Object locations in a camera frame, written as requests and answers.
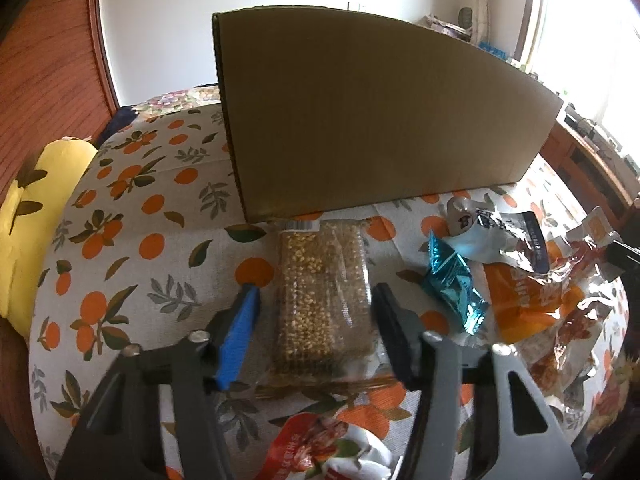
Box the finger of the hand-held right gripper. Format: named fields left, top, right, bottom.
left=606, top=240, right=640, bottom=281

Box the dark blue cloth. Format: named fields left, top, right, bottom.
left=97, top=105, right=142, bottom=146

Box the orange snack packet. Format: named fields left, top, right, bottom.
left=482, top=260, right=601, bottom=346

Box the red and white snack packet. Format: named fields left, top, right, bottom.
left=265, top=412, right=396, bottom=480

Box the white and navy snack packet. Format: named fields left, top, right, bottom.
left=442, top=197, right=551, bottom=275

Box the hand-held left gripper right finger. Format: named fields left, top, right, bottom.
left=372, top=283, right=586, bottom=480

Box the clear packet of red snacks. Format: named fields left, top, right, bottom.
left=530, top=305, right=617, bottom=397

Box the yellow plush pillow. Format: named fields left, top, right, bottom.
left=0, top=136, right=99, bottom=346

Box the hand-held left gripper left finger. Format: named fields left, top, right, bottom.
left=55, top=284, right=262, bottom=480

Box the brown wooden panel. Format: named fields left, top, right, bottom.
left=0, top=0, right=121, bottom=201

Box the window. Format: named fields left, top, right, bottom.
left=520, top=0, right=640, bottom=161

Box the blue foil snack packet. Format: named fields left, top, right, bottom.
left=420, top=230, right=490, bottom=336

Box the clear packet with orange label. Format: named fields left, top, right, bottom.
left=565, top=207, right=623, bottom=281

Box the orange fruit print cloth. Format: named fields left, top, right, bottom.
left=27, top=105, right=637, bottom=480

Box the brown cardboard box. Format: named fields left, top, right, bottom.
left=211, top=4, right=565, bottom=223

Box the clear grain bar packet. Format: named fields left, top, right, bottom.
left=257, top=217, right=396, bottom=401

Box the floral quilt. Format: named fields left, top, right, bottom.
left=131, top=85, right=222, bottom=117

